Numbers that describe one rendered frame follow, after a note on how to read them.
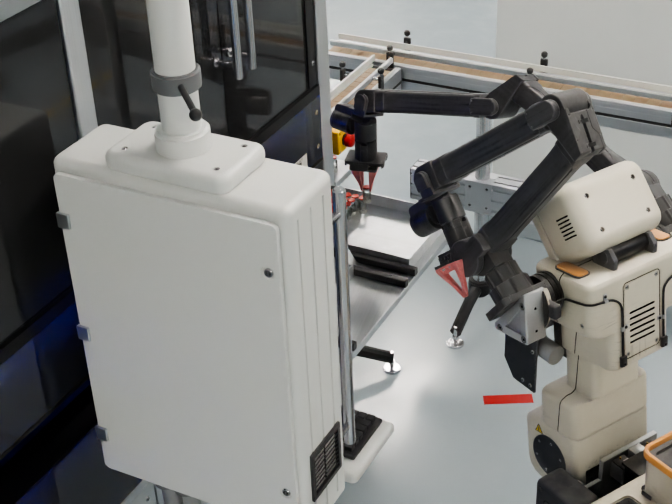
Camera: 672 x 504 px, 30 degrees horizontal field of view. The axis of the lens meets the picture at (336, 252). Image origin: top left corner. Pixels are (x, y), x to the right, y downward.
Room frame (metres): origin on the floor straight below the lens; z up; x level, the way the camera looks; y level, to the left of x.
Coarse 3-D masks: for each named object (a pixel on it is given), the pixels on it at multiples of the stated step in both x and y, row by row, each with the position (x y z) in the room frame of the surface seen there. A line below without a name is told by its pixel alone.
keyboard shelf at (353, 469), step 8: (384, 424) 2.13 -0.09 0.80; (392, 424) 2.13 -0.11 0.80; (376, 432) 2.10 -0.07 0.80; (384, 432) 2.10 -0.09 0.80; (392, 432) 2.12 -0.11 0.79; (376, 440) 2.07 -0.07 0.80; (384, 440) 2.08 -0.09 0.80; (368, 448) 2.05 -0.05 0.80; (376, 448) 2.05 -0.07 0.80; (360, 456) 2.03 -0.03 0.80; (368, 456) 2.03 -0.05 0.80; (344, 464) 2.00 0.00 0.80; (352, 464) 2.00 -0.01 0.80; (360, 464) 2.00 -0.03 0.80; (368, 464) 2.01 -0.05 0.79; (344, 472) 1.98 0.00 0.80; (352, 472) 1.98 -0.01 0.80; (360, 472) 1.98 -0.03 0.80; (352, 480) 1.96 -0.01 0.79
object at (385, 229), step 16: (352, 192) 2.99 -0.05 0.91; (368, 208) 2.94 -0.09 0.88; (384, 208) 2.93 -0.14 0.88; (400, 208) 2.92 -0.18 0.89; (352, 224) 2.86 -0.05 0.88; (368, 224) 2.85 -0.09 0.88; (384, 224) 2.85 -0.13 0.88; (400, 224) 2.85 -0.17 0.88; (352, 240) 2.78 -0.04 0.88; (368, 240) 2.77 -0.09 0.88; (384, 240) 2.77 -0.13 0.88; (400, 240) 2.77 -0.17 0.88; (416, 240) 2.76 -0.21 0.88; (432, 240) 2.74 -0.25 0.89; (384, 256) 2.66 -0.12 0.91; (400, 256) 2.64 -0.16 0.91; (416, 256) 2.66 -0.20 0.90
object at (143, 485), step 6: (144, 480) 2.21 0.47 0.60; (138, 486) 2.19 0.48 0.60; (144, 486) 2.21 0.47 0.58; (150, 486) 2.23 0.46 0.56; (132, 492) 2.17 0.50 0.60; (138, 492) 2.19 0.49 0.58; (144, 492) 2.21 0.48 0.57; (150, 492) 2.22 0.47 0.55; (156, 492) 2.25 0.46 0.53; (126, 498) 2.15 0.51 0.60; (132, 498) 2.17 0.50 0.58; (138, 498) 2.18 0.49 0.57; (144, 498) 2.20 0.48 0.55; (150, 498) 2.22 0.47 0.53; (156, 498) 2.25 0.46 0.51; (162, 498) 2.26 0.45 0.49
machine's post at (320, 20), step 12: (324, 0) 3.08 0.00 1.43; (324, 12) 3.08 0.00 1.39; (324, 24) 3.07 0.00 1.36; (324, 36) 3.07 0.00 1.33; (324, 48) 3.07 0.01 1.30; (324, 60) 3.06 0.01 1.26; (324, 72) 3.06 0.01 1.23; (324, 84) 3.06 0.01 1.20; (324, 96) 3.06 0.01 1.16; (324, 108) 3.05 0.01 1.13; (324, 120) 3.05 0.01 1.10; (324, 132) 3.05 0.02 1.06; (324, 144) 3.04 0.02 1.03; (324, 156) 3.04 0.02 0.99; (324, 168) 3.04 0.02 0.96
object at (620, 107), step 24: (336, 48) 3.93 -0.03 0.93; (360, 48) 3.86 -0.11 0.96; (384, 48) 3.82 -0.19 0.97; (408, 48) 3.84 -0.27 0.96; (432, 48) 3.80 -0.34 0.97; (336, 72) 3.87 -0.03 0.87; (408, 72) 3.75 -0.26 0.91; (432, 72) 3.71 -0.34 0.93; (456, 72) 3.69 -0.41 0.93; (480, 72) 3.68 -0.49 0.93; (504, 72) 3.61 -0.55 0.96; (528, 72) 3.54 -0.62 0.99; (552, 72) 3.61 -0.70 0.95; (576, 72) 3.57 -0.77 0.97; (600, 96) 3.47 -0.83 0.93; (624, 96) 3.46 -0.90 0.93; (648, 96) 3.40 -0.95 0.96; (600, 120) 3.44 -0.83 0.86; (624, 120) 3.40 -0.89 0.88; (648, 120) 3.37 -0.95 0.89
